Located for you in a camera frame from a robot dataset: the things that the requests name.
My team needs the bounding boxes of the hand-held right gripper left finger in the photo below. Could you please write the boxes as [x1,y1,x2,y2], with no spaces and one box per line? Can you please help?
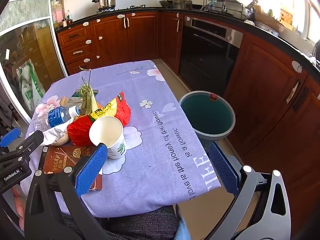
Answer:
[24,142,110,240]

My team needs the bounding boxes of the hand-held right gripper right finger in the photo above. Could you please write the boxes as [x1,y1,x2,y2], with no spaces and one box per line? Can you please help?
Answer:
[207,142,292,240]

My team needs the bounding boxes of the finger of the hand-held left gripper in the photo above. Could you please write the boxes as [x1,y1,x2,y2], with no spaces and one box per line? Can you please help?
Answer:
[0,130,45,163]
[0,127,21,153]

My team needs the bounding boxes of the white tissue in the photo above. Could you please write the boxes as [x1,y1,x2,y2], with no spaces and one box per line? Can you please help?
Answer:
[41,124,73,145]

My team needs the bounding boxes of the clear plastic water bottle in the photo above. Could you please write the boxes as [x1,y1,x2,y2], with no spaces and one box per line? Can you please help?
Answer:
[33,106,80,132]

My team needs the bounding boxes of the white paper cup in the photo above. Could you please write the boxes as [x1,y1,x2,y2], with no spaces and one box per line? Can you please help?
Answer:
[89,116,126,160]

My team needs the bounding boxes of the grey teal trash bin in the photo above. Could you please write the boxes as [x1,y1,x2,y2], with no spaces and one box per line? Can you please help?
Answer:
[178,91,236,148]

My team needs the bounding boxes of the brown paper bag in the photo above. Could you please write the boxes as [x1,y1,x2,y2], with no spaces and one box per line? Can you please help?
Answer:
[60,96,84,108]

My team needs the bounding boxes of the person's left hand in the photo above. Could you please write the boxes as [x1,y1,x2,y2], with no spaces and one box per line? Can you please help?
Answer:
[12,185,26,230]

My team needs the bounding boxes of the brown chocolate snack box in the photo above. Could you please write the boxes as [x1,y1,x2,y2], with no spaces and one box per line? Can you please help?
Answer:
[42,145,103,191]

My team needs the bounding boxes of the red crumpled wrapper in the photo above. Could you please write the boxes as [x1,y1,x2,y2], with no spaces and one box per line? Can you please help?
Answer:
[67,116,97,147]

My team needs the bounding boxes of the green white plastic bag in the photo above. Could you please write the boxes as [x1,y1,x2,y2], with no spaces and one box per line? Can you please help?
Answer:
[16,61,46,111]

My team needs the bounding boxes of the yellow red snack bag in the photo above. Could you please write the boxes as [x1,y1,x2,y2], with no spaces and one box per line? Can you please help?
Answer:
[89,91,132,127]

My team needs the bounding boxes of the dark grey knit cloth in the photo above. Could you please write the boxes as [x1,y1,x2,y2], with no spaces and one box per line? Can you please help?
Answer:
[62,205,181,240]

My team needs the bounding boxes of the green corn husk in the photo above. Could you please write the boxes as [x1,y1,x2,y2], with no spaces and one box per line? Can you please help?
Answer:
[78,66,100,116]

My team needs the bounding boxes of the light blue fleece garment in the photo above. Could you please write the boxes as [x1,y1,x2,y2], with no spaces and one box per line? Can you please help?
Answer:
[175,204,192,240]

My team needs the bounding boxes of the purple floral tablecloth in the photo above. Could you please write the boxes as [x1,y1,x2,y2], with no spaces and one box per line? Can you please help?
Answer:
[20,60,223,218]

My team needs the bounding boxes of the glass sliding door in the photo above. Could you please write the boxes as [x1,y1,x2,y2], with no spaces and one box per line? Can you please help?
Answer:
[0,0,69,128]

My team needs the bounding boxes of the black built-in oven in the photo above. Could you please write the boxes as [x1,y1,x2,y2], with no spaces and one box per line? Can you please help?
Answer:
[179,17,244,92]

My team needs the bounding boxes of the white cabinet child locks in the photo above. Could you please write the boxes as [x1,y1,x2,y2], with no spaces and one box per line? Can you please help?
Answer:
[82,12,303,75]

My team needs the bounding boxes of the wooden kitchen cabinets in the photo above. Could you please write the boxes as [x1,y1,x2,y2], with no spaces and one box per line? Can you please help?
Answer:
[56,10,320,220]

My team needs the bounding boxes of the glass display cabinet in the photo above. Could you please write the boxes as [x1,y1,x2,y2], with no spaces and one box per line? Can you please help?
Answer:
[32,0,66,28]

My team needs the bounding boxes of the kitchen faucet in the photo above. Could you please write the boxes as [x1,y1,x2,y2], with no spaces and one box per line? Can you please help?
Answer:
[312,41,320,61]

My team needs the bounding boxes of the wicker basket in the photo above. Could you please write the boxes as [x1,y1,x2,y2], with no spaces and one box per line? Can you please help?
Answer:
[254,11,285,33]

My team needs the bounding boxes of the steel cooking pot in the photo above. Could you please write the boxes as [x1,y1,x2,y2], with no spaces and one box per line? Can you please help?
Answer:
[92,0,120,11]

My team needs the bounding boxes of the gas stove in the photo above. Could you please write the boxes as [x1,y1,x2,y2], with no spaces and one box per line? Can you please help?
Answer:
[96,4,148,14]

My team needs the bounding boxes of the glass bowl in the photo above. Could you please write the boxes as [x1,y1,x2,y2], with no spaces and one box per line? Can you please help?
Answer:
[172,0,193,9]

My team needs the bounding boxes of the black kitchen countertop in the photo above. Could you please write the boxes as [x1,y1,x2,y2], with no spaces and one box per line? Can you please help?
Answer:
[55,4,320,80]

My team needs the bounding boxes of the kitchen window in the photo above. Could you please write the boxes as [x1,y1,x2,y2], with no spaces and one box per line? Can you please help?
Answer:
[247,0,320,46]

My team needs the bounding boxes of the black wire dish rack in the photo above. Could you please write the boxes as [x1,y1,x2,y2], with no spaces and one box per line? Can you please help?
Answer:
[203,0,252,21]

